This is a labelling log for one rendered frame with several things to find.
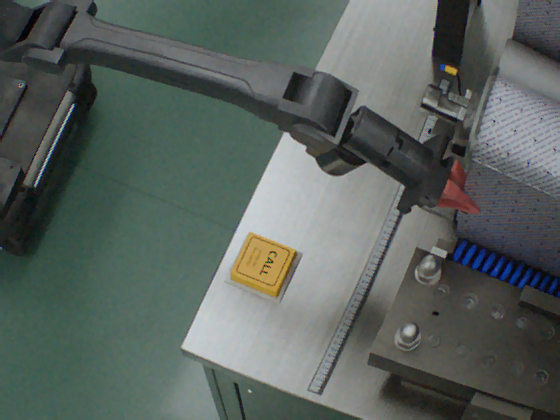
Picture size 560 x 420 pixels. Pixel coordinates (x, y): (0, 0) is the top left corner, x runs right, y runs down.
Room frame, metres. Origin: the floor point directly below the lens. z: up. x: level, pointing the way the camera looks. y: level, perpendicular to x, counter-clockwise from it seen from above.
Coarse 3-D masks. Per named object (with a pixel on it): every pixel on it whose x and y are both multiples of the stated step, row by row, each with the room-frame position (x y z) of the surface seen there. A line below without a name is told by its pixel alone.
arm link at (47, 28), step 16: (0, 0) 0.89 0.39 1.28; (0, 16) 0.87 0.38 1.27; (16, 16) 0.88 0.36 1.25; (32, 16) 0.90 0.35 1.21; (48, 16) 0.86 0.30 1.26; (64, 16) 0.86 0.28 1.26; (0, 32) 0.85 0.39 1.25; (16, 32) 0.86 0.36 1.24; (32, 32) 0.84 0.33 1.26; (48, 32) 0.83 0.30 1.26; (64, 32) 0.84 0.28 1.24; (0, 48) 0.85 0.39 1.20; (16, 48) 0.83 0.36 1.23; (48, 48) 0.81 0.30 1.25
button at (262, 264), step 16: (256, 240) 0.66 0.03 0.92; (272, 240) 0.66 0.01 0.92; (240, 256) 0.64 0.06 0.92; (256, 256) 0.64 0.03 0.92; (272, 256) 0.63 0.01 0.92; (288, 256) 0.63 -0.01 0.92; (240, 272) 0.61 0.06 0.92; (256, 272) 0.61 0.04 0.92; (272, 272) 0.61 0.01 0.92; (288, 272) 0.62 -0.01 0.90; (256, 288) 0.59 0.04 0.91; (272, 288) 0.59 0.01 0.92
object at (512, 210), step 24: (480, 168) 0.61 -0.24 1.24; (480, 192) 0.60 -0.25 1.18; (504, 192) 0.59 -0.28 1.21; (528, 192) 0.58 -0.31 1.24; (456, 216) 0.61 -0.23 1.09; (480, 216) 0.60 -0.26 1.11; (504, 216) 0.58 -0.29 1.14; (528, 216) 0.57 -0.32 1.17; (552, 216) 0.56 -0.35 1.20; (504, 240) 0.58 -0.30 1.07; (528, 240) 0.56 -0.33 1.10; (552, 240) 0.55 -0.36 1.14
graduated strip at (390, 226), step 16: (448, 80) 0.92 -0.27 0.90; (400, 192) 0.73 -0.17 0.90; (384, 224) 0.68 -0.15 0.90; (384, 240) 0.66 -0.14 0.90; (384, 256) 0.64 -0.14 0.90; (368, 272) 0.61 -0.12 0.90; (368, 288) 0.59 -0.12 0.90; (352, 304) 0.57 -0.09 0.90; (352, 320) 0.54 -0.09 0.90; (336, 336) 0.52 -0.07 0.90; (336, 352) 0.50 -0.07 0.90; (320, 368) 0.47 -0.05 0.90; (320, 384) 0.45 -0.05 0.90
